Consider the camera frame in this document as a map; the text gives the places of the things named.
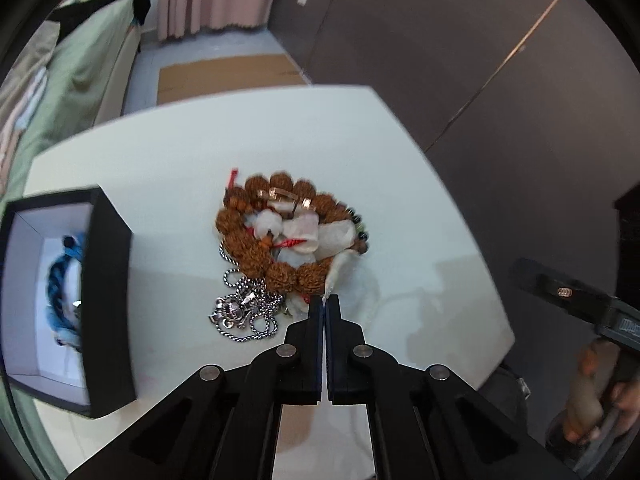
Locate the bed with green sheet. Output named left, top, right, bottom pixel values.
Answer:
left=0, top=0, right=142, bottom=241

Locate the dark wooden cabinet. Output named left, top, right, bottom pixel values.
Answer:
left=614, top=192, right=640, bottom=311

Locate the silver chain necklace with pendant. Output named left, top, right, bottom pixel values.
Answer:
left=207, top=240, right=301, bottom=345

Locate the black cloth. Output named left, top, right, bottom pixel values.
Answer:
left=55, top=0, right=152, bottom=41

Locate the brown seed bead bracelet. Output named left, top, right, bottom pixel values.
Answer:
left=216, top=172, right=371, bottom=297

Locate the blue braided bracelet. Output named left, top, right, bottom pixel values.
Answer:
left=47, top=232, right=88, bottom=348

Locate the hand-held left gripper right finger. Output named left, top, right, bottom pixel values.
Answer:
left=326, top=294, right=576, bottom=480

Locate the beige blanket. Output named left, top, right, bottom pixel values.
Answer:
left=0, top=20, right=57, bottom=136

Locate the person's right hand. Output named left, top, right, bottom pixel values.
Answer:
left=562, top=337, right=640, bottom=446

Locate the white elongated jade pendant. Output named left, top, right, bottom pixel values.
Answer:
left=322, top=250, right=361, bottom=306

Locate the black jewelry box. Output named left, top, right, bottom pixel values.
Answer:
left=0, top=186, right=137, bottom=419

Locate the translucent white jade pendant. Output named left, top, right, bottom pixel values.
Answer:
left=315, top=222, right=356, bottom=256

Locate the pastel striped cloth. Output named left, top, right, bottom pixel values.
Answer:
left=0, top=105, right=36, bottom=186

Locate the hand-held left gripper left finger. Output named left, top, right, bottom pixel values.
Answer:
left=65, top=296, right=324, bottom=480

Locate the rose gold bangle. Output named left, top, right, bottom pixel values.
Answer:
left=257, top=186, right=315, bottom=212

